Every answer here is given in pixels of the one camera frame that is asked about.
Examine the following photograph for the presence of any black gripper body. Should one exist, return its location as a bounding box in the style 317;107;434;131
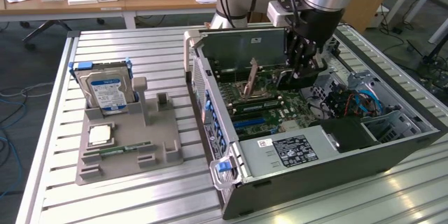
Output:
283;5;345;49

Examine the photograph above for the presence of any metal CPU socket cover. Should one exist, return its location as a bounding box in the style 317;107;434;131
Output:
242;57;261;103

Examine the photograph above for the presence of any CPU socket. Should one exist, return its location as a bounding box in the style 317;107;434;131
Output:
235;81;271;102

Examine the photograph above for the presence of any green installed RAM stick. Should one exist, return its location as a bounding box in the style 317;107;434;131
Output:
230;98;285;115

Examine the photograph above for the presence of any green motherboard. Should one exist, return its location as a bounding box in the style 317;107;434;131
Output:
215;58;338;141

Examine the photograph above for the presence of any blue expansion slot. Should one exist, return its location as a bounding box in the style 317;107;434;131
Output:
231;117;267;129

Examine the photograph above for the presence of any metal disk bay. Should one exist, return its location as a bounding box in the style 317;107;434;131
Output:
359;109;422;144

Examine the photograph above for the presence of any grey power supply unit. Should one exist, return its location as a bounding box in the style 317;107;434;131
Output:
235;125;342;178

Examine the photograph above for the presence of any blue case latch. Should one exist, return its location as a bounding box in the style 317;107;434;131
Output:
215;159;231;174

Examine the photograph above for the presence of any open black PC case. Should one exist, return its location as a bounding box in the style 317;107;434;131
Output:
182;26;442;221

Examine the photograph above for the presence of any wooden desk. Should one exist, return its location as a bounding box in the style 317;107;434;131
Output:
0;0;218;29

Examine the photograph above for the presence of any hard disk with blue carrier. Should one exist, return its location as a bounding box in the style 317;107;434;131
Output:
67;58;135;116

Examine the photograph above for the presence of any grey parts rack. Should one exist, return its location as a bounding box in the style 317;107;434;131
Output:
74;76;183;187

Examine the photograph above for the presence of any green loose RAM stick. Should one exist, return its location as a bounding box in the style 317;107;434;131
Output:
82;141;155;157

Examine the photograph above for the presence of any silver CPU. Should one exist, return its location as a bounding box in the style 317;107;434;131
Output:
86;125;114;146

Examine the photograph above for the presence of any black chair base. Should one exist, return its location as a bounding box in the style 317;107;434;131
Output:
19;17;106;50

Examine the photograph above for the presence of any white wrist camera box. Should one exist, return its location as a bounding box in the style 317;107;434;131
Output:
265;0;302;27

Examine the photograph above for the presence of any blue disk wire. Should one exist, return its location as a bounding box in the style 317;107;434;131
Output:
349;89;385;118

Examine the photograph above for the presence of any white floor cable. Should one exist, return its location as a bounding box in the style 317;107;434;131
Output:
0;81;53;98

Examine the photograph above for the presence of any blue floor cable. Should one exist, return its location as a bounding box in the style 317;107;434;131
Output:
0;97;27;199

